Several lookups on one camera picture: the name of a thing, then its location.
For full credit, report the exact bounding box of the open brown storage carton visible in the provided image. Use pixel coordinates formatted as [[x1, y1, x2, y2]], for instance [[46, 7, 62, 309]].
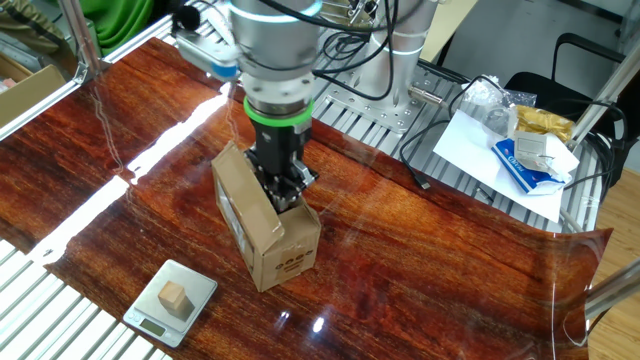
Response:
[[0, 52, 66, 129]]

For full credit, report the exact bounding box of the small white square packet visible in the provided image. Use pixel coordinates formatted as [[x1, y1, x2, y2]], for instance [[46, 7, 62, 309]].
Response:
[[513, 129, 551, 174]]

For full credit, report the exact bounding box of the silver digital kitchen scale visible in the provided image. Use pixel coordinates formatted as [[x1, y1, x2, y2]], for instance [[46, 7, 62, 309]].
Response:
[[122, 258, 219, 349]]

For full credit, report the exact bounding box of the clear plastic bag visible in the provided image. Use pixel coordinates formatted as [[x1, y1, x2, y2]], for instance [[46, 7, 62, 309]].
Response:
[[459, 74, 537, 136]]

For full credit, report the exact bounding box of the brown cardboard shipping box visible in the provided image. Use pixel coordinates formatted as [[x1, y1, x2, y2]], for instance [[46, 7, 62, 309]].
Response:
[[210, 140, 322, 293]]

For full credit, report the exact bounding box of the blue tissue pack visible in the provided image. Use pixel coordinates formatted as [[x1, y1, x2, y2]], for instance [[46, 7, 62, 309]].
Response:
[[490, 138, 566, 196]]

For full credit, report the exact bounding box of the person in camouflage jacket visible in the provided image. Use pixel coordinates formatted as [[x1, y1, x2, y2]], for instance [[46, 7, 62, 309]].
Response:
[[0, 0, 66, 57]]

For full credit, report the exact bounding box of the silver cable connector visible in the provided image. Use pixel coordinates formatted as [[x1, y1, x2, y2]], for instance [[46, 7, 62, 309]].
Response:
[[407, 83, 450, 109]]

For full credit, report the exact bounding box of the aluminium frame post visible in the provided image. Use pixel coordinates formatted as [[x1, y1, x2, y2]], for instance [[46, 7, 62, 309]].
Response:
[[584, 259, 640, 321], [58, 0, 112, 85], [567, 49, 640, 151]]

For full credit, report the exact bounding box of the small wooden cube block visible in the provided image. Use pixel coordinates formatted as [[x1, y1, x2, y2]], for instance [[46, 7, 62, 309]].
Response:
[[157, 280, 194, 320]]

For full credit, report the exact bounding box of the beige board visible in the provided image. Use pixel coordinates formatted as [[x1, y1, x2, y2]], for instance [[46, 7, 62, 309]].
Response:
[[419, 0, 480, 64]]

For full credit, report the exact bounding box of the gold foil bag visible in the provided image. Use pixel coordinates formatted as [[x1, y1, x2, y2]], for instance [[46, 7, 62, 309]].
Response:
[[514, 104, 575, 144]]

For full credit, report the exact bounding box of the black chair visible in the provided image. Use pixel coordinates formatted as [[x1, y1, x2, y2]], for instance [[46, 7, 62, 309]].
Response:
[[504, 32, 640, 186]]

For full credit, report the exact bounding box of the thick black cable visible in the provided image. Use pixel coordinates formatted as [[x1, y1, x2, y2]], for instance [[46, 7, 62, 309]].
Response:
[[564, 97, 629, 191]]

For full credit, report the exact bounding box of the green cloth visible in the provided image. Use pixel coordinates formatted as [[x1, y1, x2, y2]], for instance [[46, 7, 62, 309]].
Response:
[[79, 0, 156, 57]]

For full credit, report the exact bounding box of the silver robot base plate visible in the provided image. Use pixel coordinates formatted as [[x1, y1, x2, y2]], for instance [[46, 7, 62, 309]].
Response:
[[309, 59, 464, 135]]

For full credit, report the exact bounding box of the white crumpled tissue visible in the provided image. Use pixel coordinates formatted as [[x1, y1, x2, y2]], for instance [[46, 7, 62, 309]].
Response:
[[542, 133, 581, 184]]

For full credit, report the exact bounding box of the black USB cable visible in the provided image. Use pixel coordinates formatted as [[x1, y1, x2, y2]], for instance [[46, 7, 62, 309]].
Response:
[[398, 73, 511, 191]]

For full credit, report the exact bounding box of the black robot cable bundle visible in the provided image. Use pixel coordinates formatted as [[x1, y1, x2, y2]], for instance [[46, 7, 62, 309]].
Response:
[[169, 0, 401, 102]]

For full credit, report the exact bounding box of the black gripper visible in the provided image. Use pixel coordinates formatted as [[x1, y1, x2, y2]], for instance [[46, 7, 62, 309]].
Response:
[[243, 122, 321, 214]]

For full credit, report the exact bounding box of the glossy wood-grain table mat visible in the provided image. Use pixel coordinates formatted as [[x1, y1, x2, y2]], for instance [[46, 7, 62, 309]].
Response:
[[0, 37, 614, 360]]

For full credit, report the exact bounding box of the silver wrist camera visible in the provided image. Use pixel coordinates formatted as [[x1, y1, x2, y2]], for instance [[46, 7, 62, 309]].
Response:
[[174, 28, 242, 82]]

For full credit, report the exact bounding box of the white paper sheet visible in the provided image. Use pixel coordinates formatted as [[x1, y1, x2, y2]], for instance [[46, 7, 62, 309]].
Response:
[[432, 108, 566, 224]]

